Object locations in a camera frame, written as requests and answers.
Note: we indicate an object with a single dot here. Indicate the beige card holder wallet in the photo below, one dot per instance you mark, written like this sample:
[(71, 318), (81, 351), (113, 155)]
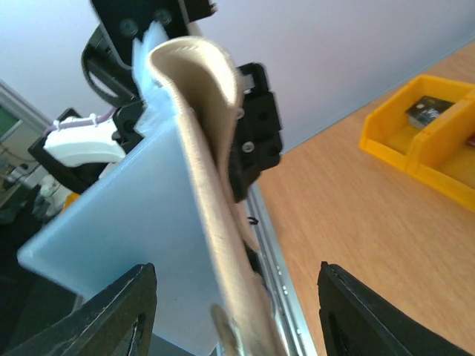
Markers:
[(170, 203)]

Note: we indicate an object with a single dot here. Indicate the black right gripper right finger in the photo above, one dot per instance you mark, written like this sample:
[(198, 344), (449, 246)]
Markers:
[(357, 321)]

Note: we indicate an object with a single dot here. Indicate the yellow bin with black cards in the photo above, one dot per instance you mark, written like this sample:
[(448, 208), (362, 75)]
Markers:
[(396, 127)]

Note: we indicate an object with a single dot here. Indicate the yellow bin with red cards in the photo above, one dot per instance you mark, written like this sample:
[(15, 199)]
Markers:
[(443, 160)]

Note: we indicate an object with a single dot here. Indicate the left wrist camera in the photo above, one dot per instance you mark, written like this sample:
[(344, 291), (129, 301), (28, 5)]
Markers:
[(122, 21)]

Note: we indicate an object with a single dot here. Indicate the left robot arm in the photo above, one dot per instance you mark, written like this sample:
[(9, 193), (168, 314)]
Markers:
[(75, 149)]

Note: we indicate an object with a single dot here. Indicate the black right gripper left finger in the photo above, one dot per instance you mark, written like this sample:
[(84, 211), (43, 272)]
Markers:
[(121, 316)]

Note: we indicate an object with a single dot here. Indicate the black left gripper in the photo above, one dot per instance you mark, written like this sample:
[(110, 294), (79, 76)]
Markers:
[(257, 142)]

